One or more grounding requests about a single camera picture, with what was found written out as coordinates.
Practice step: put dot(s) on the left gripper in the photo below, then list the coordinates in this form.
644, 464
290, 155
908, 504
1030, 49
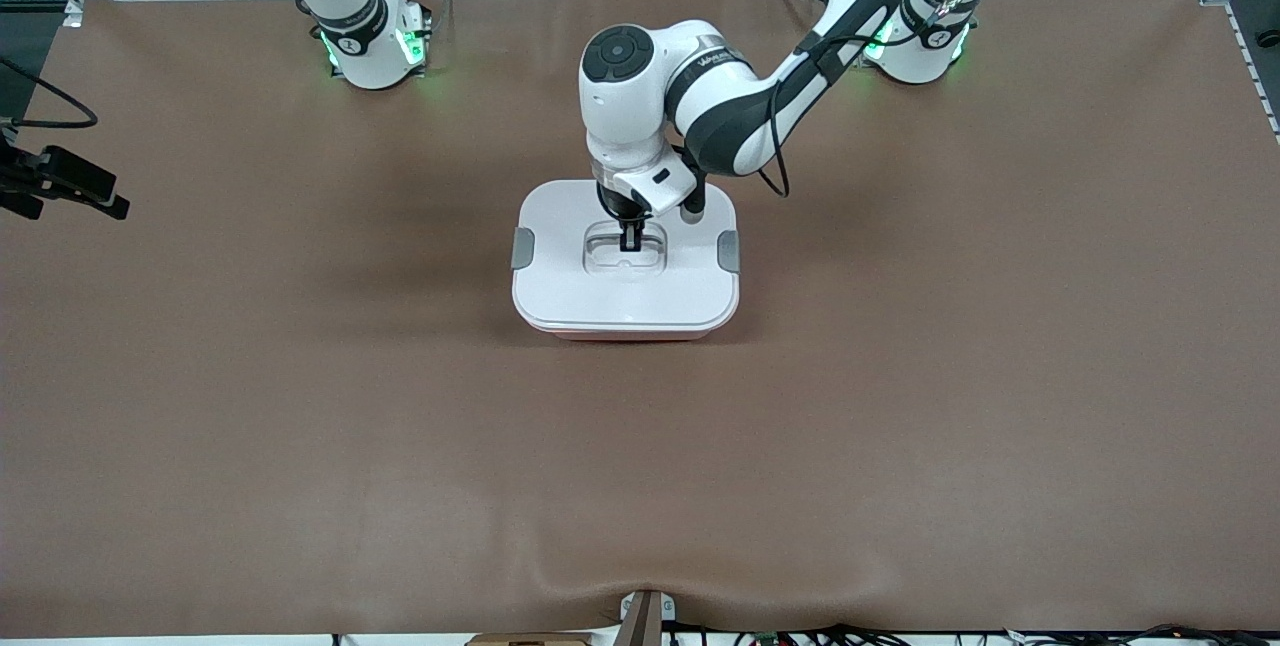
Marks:
621, 208

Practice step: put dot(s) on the white box lid grey latches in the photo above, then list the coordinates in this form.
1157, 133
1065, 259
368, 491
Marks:
625, 291

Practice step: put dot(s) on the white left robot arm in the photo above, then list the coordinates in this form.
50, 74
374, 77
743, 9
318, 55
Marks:
625, 116

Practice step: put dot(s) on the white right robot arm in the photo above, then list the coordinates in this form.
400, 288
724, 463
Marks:
370, 56

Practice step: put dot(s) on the brown table mat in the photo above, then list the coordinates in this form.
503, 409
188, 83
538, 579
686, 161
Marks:
640, 486

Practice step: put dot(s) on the black caster wheel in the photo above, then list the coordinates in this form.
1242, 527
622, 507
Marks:
1270, 38

